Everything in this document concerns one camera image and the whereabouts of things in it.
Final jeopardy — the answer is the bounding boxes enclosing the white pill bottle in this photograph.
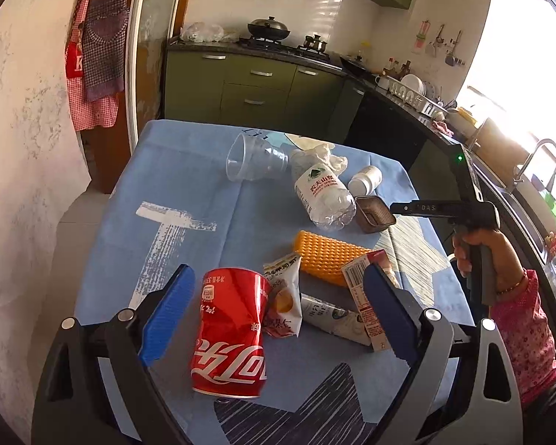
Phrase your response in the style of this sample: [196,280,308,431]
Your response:
[347,166,383,197]

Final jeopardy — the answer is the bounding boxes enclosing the red white carton box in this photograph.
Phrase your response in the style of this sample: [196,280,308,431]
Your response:
[341,249,401,352]

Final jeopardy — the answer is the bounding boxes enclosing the crushed clear water bottle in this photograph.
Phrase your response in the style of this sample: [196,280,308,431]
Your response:
[289,150,357,232]

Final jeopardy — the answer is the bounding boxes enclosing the orange foam net sleeve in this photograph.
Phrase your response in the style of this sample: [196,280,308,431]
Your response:
[292,230,371,287]

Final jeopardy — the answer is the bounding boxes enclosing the red cola can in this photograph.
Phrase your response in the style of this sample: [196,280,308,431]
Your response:
[189,268,270,399]

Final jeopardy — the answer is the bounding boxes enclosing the white grey tube pack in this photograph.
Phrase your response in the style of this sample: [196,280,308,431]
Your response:
[301,293,371,347]

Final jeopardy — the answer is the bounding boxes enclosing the white snack wrapper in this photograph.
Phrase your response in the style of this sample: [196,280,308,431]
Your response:
[263,252,303,339]

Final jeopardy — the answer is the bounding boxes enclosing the pink floral sleeve forearm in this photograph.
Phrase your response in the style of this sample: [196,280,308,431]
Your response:
[491,269,556,408]

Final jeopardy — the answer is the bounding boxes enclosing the green kitchen cabinets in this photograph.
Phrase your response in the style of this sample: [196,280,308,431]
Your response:
[162,50,364,143]

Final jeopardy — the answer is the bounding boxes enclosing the person's right hand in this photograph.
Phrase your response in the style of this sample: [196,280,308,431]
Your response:
[452,229,528,300]

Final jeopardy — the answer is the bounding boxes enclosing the chrome sink faucet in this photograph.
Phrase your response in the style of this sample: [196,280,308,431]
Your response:
[507,139,556,194]

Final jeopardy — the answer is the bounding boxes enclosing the white dish rack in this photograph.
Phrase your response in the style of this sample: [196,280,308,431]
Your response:
[388,73,447,118]

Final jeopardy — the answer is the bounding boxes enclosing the crumpled white tissue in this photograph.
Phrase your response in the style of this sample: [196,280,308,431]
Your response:
[303,143,348,176]

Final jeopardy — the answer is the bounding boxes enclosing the blue patterned tablecloth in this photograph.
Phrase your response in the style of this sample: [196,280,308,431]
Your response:
[75,121,473,444]

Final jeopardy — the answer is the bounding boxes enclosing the clear plastic cup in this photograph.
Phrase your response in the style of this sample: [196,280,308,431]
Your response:
[225,133,289,182]

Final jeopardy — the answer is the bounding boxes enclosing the gas stove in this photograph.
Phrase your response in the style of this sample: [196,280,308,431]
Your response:
[237,37,330,62]

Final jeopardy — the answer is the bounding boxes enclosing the small metal pot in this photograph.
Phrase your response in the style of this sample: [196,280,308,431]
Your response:
[303,34,327,53]

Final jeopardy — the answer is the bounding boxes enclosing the black wok with lid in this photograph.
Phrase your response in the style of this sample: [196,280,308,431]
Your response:
[247,16,290,41]

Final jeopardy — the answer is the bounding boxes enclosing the red checked apron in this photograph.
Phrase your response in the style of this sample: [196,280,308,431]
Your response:
[64,0,121,133]

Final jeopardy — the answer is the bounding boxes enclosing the clear plastic bag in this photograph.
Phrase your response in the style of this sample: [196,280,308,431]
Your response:
[181,21,225,43]

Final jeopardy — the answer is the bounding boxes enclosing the purple checked apron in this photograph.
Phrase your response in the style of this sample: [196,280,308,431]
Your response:
[82,0,129,102]

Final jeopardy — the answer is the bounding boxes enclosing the glass sliding door frame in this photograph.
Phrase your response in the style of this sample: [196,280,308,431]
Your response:
[125,0,179,151]

